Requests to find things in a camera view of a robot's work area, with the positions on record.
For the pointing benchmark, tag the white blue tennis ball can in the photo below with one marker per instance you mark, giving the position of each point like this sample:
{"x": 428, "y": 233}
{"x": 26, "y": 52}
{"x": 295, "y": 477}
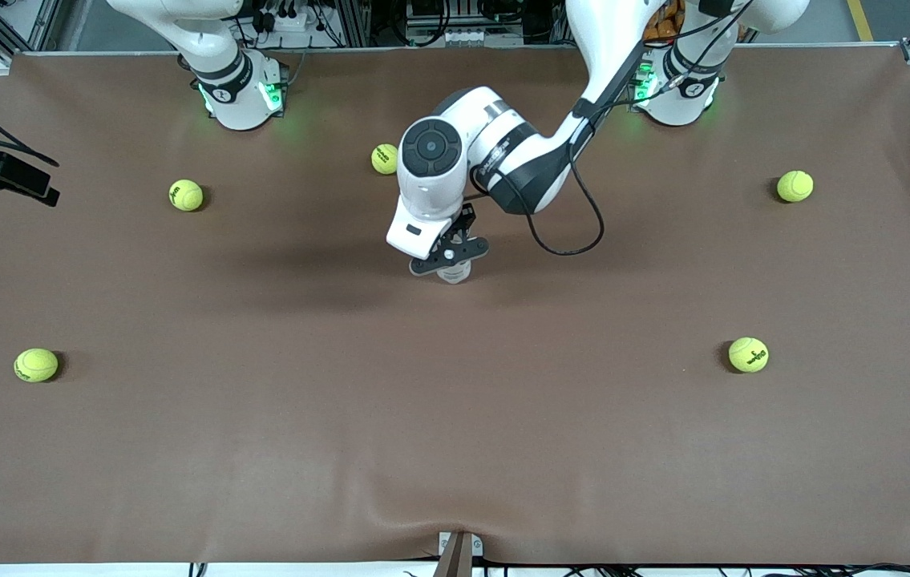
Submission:
{"x": 454, "y": 276}

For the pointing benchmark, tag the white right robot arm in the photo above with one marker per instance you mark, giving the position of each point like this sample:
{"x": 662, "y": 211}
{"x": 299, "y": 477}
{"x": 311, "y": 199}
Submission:
{"x": 234, "y": 104}

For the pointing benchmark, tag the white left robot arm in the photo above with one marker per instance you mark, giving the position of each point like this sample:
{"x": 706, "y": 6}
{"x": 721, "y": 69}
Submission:
{"x": 519, "y": 152}

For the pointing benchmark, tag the yellow tennis ball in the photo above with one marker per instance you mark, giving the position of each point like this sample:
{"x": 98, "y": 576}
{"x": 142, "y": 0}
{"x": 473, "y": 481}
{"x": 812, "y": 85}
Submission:
{"x": 186, "y": 195}
{"x": 36, "y": 365}
{"x": 382, "y": 159}
{"x": 748, "y": 354}
{"x": 794, "y": 186}

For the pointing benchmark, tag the black control box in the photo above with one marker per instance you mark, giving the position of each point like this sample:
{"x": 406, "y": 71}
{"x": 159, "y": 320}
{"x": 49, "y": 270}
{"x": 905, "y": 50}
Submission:
{"x": 463, "y": 20}

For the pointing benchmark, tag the brown table mat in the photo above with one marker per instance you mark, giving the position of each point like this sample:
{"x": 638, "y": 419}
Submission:
{"x": 454, "y": 441}

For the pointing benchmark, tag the white power strip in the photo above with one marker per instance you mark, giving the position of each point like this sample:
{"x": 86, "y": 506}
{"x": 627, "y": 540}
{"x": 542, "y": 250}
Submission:
{"x": 286, "y": 22}

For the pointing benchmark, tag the orange snack bag pile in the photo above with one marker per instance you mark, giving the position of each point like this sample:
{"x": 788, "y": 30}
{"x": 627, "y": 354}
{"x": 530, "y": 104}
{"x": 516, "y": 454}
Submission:
{"x": 659, "y": 24}

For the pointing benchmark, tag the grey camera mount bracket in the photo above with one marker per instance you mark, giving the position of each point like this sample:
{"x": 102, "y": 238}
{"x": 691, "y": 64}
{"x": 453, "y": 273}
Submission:
{"x": 459, "y": 557}

